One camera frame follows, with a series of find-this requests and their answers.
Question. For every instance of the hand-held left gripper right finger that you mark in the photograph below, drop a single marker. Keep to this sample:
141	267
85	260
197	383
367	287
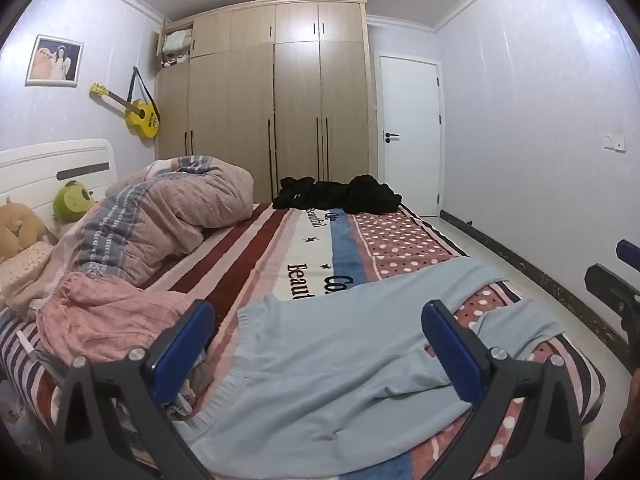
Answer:
452	355

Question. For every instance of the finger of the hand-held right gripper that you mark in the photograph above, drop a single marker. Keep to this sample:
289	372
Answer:
615	295
629	251

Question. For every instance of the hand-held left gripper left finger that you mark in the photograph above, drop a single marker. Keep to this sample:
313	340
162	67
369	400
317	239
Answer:
185	350

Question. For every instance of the light blue sweater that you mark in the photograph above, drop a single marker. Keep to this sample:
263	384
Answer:
325	360

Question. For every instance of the pink grey quilt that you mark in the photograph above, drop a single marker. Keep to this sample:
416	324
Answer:
165	220

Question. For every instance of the striped dotted printed blanket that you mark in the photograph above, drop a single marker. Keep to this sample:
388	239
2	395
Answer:
320	240

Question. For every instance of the cream lace pillow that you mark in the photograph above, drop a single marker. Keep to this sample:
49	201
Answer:
25	267

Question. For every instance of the green plush toy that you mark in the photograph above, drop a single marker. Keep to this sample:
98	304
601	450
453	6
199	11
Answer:
72	201

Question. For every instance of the pile of black clothes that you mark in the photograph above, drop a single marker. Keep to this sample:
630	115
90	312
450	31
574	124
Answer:
340	195

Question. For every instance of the brown teddy bear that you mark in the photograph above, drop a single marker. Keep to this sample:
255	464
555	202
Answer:
20	230

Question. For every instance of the white bed headboard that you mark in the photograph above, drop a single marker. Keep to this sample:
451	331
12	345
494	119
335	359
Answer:
50	157

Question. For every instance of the yellow guitar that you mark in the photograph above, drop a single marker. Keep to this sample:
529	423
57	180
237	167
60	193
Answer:
142	115

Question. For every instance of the white door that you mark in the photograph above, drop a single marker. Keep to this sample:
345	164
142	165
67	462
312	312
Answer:
410	110

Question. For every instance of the wooden wardrobe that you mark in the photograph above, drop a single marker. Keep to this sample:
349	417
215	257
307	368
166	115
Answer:
300	110

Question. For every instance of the clothes in wardrobe compartment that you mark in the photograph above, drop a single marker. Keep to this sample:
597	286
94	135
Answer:
177	45

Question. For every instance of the white wall switch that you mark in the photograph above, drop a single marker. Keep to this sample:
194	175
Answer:
614	142

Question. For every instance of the framed wall photo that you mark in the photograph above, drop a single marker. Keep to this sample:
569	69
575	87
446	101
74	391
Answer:
55	60

